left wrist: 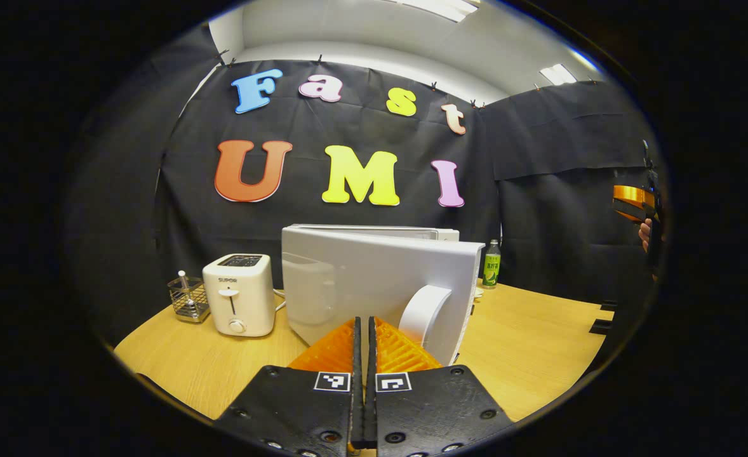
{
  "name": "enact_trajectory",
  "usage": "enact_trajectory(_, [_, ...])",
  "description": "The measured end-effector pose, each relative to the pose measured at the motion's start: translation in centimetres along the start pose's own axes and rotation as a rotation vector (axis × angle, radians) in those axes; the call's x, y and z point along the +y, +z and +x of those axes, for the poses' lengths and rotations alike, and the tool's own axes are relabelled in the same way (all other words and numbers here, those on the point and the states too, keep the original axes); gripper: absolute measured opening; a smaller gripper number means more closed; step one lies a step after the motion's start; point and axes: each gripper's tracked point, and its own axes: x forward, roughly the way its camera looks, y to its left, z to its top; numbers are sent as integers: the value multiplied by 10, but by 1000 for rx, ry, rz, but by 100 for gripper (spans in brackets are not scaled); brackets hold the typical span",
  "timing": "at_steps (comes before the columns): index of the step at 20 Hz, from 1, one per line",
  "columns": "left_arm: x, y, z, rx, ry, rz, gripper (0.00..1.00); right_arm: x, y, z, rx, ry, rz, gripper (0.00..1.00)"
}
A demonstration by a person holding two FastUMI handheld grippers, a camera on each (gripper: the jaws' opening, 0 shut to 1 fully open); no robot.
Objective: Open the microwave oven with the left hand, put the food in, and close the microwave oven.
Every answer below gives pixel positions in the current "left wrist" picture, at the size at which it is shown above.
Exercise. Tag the white microwave oven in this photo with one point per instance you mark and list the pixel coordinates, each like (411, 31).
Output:
(361, 273)

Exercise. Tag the white utensil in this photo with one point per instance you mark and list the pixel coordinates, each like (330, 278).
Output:
(184, 279)

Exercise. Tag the long ceiling light panel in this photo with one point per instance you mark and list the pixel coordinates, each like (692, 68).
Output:
(444, 7)

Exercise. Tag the green drink bottle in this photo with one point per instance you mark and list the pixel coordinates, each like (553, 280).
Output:
(491, 270)

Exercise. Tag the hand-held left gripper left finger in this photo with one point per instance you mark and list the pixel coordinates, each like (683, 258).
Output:
(298, 406)

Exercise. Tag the small ceiling light panel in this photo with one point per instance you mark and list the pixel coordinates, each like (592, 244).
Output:
(558, 74)

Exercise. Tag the black backdrop cloth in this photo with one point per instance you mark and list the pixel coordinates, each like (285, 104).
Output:
(539, 209)

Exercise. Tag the white toaster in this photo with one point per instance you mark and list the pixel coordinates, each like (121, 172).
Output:
(237, 298)

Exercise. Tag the black table clamp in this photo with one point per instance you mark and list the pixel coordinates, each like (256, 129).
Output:
(609, 305)
(601, 327)

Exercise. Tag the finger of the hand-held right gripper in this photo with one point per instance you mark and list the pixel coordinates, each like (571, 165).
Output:
(631, 200)

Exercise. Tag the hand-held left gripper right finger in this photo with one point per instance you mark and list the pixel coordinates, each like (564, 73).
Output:
(437, 412)

